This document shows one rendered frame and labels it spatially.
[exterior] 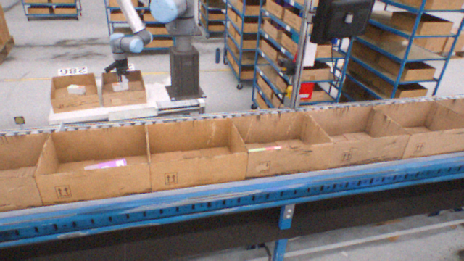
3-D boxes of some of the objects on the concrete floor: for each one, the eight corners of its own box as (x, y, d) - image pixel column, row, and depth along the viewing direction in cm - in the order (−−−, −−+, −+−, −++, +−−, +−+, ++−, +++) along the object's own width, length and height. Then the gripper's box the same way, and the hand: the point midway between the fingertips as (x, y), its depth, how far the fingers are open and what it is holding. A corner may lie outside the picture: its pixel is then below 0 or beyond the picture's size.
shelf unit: (414, 148, 336) (508, -82, 233) (372, 154, 324) (452, -86, 221) (359, 104, 416) (410, -82, 313) (323, 108, 404) (365, -86, 301)
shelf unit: (249, 108, 393) (267, -92, 290) (288, 105, 405) (318, -88, 302) (280, 156, 313) (320, -96, 210) (327, 151, 324) (386, -91, 222)
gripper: (129, 60, 232) (132, 88, 244) (124, 54, 242) (127, 82, 253) (116, 61, 229) (120, 90, 240) (112, 56, 238) (116, 83, 249)
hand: (119, 85), depth 244 cm, fingers closed on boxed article, 6 cm apart
